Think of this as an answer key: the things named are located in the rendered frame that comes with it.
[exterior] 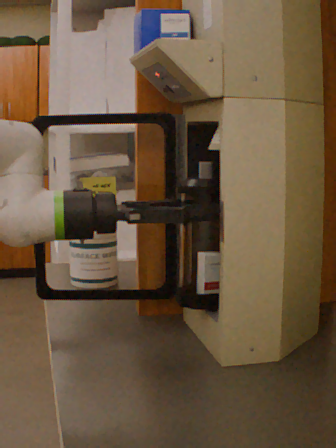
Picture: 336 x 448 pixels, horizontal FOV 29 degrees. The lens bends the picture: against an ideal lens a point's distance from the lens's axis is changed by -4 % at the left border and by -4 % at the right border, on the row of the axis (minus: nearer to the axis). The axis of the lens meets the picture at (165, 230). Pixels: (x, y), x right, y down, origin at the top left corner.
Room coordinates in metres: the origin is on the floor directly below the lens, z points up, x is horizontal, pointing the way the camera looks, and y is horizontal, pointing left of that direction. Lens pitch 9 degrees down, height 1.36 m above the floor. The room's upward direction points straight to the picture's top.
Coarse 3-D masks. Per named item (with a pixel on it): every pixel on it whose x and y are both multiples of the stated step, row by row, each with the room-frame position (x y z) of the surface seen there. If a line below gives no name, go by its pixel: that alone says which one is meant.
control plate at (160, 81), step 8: (160, 64) 1.21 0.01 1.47; (144, 72) 1.38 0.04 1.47; (152, 72) 1.32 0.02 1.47; (152, 80) 1.39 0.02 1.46; (160, 80) 1.33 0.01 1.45; (168, 80) 1.27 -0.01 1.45; (176, 80) 1.22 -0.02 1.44; (160, 88) 1.39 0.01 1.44; (184, 88) 1.22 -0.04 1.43; (168, 96) 1.39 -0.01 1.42; (176, 96) 1.33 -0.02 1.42; (184, 96) 1.28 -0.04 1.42
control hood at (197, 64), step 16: (144, 48) 1.22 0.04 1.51; (160, 48) 1.12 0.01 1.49; (176, 48) 1.12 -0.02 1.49; (192, 48) 1.12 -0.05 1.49; (208, 48) 1.13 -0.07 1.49; (144, 64) 1.32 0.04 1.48; (176, 64) 1.12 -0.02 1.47; (192, 64) 1.12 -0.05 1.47; (208, 64) 1.13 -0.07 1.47; (192, 80) 1.13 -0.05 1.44; (208, 80) 1.13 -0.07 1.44; (192, 96) 1.23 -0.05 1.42; (208, 96) 1.14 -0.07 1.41
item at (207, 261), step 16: (192, 224) 1.24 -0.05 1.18; (208, 224) 1.23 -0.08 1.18; (192, 240) 1.23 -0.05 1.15; (208, 240) 1.23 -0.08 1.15; (192, 256) 1.23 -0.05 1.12; (208, 256) 1.23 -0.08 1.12; (192, 272) 1.23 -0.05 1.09; (208, 272) 1.23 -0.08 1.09; (192, 288) 1.23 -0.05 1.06; (208, 288) 1.23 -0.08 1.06
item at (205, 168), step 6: (204, 162) 1.27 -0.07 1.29; (210, 162) 1.26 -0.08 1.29; (204, 168) 1.26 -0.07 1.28; (210, 168) 1.26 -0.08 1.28; (204, 174) 1.26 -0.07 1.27; (210, 174) 1.26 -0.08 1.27; (186, 180) 1.26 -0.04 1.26; (192, 180) 1.25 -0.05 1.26; (198, 180) 1.24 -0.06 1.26; (204, 180) 1.24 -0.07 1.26; (210, 180) 1.24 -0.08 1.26; (216, 180) 1.24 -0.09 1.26; (192, 186) 1.24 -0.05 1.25; (198, 186) 1.23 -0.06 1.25; (204, 186) 1.23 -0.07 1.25; (210, 186) 1.23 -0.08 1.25; (216, 186) 1.23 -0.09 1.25
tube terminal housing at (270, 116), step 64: (192, 0) 1.35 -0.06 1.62; (256, 0) 1.15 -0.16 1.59; (256, 64) 1.15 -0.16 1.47; (320, 64) 1.31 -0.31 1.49; (256, 128) 1.14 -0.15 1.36; (320, 128) 1.30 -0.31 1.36; (256, 192) 1.14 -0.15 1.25; (320, 192) 1.30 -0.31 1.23; (256, 256) 1.14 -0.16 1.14; (320, 256) 1.31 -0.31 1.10; (192, 320) 1.36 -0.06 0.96; (256, 320) 1.15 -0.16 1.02
